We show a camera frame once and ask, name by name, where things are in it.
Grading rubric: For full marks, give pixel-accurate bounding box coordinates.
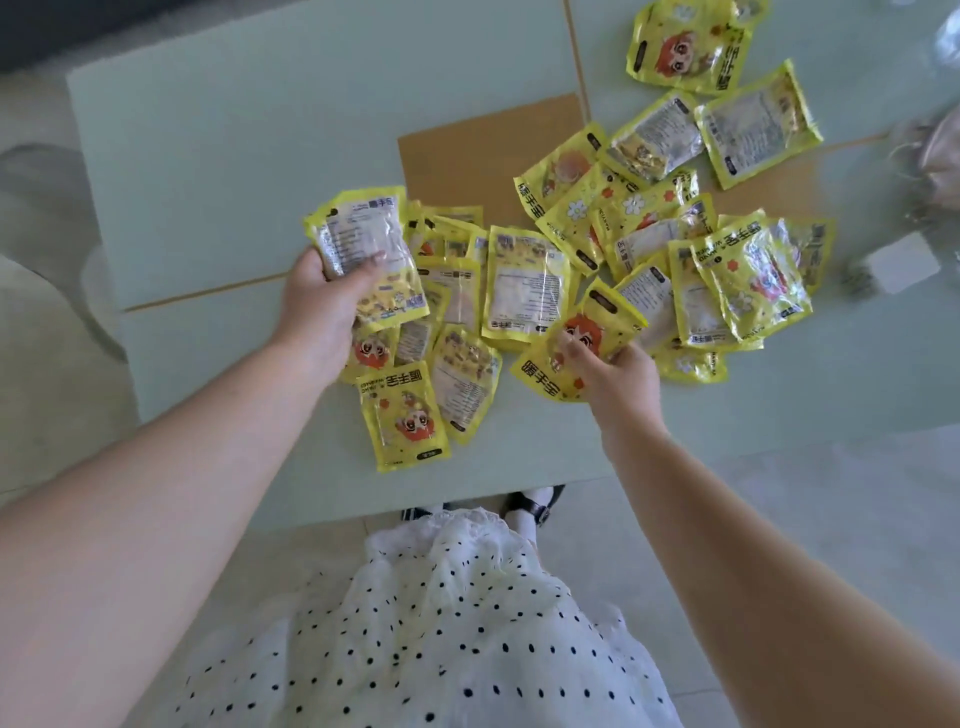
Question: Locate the pale green glass table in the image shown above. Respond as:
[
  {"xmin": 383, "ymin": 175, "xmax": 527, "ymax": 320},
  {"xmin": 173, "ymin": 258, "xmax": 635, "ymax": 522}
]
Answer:
[{"xmin": 65, "ymin": 0, "xmax": 960, "ymax": 535}]

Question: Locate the pile of yellow warmer packets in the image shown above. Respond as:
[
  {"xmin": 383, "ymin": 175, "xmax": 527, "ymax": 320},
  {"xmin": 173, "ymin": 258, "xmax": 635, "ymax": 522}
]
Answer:
[{"xmin": 337, "ymin": 0, "xmax": 838, "ymax": 474}]

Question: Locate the pink fabric face mask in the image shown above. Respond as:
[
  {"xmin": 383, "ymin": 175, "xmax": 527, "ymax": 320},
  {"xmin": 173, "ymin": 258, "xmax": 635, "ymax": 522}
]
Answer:
[{"xmin": 888, "ymin": 104, "xmax": 960, "ymax": 220}]

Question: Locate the white square charger adapter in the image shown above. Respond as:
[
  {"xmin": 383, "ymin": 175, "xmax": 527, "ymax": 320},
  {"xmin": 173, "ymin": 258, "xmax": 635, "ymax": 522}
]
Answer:
[{"xmin": 862, "ymin": 232, "xmax": 943, "ymax": 296}]

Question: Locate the dark grey sofa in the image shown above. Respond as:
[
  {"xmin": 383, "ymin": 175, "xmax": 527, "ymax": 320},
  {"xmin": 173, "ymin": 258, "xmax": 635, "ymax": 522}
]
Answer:
[{"xmin": 0, "ymin": 0, "xmax": 189, "ymax": 73}]

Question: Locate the white polka dot dress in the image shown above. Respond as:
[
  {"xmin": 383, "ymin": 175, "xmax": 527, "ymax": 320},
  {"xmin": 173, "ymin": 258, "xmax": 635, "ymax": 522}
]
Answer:
[{"xmin": 168, "ymin": 508, "xmax": 685, "ymax": 728}]

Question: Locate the person's right black shoe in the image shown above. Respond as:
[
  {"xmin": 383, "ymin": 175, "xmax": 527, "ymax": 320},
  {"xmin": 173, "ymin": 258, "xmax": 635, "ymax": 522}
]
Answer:
[{"xmin": 500, "ymin": 485, "xmax": 568, "ymax": 531}]

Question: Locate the person's left hand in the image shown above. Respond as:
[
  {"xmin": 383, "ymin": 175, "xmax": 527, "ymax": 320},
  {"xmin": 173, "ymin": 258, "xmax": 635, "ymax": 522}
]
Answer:
[{"xmin": 273, "ymin": 247, "xmax": 388, "ymax": 385}]

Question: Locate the person's right hand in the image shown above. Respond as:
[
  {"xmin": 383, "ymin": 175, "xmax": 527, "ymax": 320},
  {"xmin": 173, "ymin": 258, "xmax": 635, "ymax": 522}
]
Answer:
[{"xmin": 554, "ymin": 329, "xmax": 670, "ymax": 445}]

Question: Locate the person's left forearm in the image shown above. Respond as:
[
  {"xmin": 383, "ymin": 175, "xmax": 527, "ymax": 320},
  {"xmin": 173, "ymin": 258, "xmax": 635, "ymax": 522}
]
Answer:
[{"xmin": 0, "ymin": 337, "xmax": 333, "ymax": 728}]

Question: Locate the person's right forearm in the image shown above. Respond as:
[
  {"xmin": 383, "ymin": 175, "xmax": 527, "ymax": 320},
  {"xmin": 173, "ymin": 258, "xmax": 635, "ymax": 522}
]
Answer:
[{"xmin": 599, "ymin": 419, "xmax": 960, "ymax": 728}]

